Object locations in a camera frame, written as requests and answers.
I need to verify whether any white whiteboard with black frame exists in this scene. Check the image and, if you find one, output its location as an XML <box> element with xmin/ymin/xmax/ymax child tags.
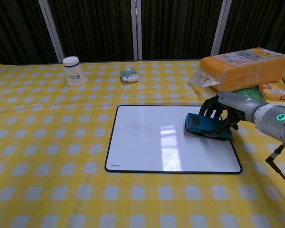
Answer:
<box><xmin>104</xmin><ymin>105</ymin><xmax>243</xmax><ymax>175</ymax></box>

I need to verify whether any blue whiteboard eraser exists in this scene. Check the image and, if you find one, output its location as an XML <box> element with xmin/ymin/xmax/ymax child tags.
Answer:
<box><xmin>184</xmin><ymin>113</ymin><xmax>232</xmax><ymax>141</ymax></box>

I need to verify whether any yellow white checked tablecloth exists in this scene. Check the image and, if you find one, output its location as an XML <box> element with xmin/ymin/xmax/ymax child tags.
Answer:
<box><xmin>0</xmin><ymin>59</ymin><xmax>285</xmax><ymax>228</ymax></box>

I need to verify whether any white partition frame post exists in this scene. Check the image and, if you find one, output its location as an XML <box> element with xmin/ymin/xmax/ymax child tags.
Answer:
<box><xmin>210</xmin><ymin>0</ymin><xmax>235</xmax><ymax>57</ymax></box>
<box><xmin>38</xmin><ymin>0</ymin><xmax>65</xmax><ymax>64</ymax></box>
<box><xmin>131</xmin><ymin>0</ymin><xmax>143</xmax><ymax>61</ymax></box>

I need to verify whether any green flat packet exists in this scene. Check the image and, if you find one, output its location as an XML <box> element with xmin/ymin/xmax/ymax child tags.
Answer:
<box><xmin>234</xmin><ymin>87</ymin><xmax>268</xmax><ymax>103</ymax></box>

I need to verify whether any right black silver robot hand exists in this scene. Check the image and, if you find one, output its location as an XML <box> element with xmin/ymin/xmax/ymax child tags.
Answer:
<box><xmin>199</xmin><ymin>91</ymin><xmax>268</xmax><ymax>136</ymax></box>

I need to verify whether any orange cat print tissue pack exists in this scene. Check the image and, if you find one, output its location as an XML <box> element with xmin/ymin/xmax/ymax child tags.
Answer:
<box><xmin>187</xmin><ymin>47</ymin><xmax>285</xmax><ymax>93</ymax></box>

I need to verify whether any white paper cup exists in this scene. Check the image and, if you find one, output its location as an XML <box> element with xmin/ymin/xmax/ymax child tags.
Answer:
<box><xmin>62</xmin><ymin>56</ymin><xmax>88</xmax><ymax>86</ymax></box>

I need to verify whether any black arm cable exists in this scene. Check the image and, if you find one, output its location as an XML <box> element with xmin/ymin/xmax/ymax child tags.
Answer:
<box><xmin>265</xmin><ymin>142</ymin><xmax>285</xmax><ymax>190</ymax></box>

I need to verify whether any yellow red cardboard box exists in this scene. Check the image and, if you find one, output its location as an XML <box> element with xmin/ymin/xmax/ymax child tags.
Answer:
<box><xmin>258</xmin><ymin>83</ymin><xmax>285</xmax><ymax>102</ymax></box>

